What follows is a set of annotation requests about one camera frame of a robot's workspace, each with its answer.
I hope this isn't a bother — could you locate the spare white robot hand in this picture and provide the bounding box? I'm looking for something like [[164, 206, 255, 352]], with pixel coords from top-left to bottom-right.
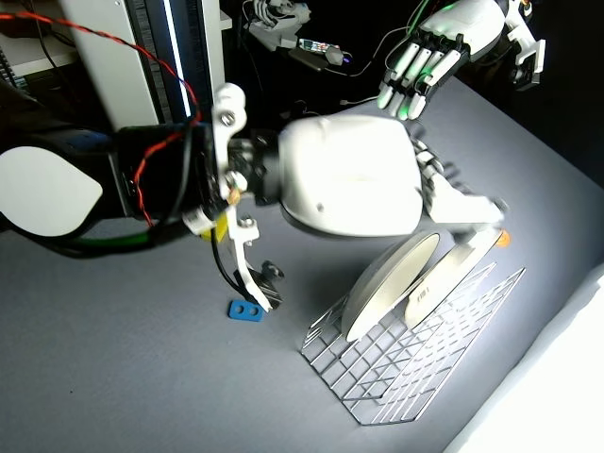
[[243, 0, 312, 51]]

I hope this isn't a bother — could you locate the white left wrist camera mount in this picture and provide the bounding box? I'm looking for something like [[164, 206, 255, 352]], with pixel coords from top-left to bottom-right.
[[502, 0, 548, 91]]

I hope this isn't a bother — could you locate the yellow rectangular block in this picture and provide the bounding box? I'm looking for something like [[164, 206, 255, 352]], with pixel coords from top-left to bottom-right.
[[200, 214, 230, 243]]

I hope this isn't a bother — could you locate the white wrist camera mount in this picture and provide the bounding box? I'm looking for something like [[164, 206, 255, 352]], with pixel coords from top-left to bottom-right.
[[181, 83, 287, 315], [502, 0, 548, 91]]

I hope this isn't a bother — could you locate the small grey dongle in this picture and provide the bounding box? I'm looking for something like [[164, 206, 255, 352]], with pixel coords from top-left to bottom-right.
[[325, 46, 353, 67]]

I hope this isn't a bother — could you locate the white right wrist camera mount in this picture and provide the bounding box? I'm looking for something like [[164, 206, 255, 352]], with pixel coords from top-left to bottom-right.
[[181, 83, 287, 315]]

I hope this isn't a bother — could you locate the blue block with two holes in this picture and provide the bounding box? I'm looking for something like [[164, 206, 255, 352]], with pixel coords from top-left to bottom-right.
[[226, 299, 265, 323]]

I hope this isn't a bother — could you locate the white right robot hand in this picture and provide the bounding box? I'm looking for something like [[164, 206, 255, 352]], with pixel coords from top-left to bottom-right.
[[257, 112, 509, 240]]

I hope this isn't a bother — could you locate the small colourful circuit board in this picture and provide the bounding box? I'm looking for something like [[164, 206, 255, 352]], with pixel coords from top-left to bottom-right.
[[297, 38, 342, 54]]

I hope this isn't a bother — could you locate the silver wire dish rack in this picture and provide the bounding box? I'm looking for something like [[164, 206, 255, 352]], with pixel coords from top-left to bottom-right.
[[297, 261, 529, 425]]

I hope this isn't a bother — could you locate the cream round plate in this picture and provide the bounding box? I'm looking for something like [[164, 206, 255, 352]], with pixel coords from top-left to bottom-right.
[[403, 228, 505, 330], [339, 229, 444, 344]]

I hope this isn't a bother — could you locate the flat black device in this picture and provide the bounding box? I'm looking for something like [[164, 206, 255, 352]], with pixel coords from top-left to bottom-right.
[[287, 46, 329, 73]]

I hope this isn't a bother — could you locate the white robot column blue light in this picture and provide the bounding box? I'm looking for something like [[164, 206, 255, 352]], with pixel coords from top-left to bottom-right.
[[59, 0, 233, 133]]

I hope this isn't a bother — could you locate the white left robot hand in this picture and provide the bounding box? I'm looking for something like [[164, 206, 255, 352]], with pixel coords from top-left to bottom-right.
[[377, 0, 506, 122]]

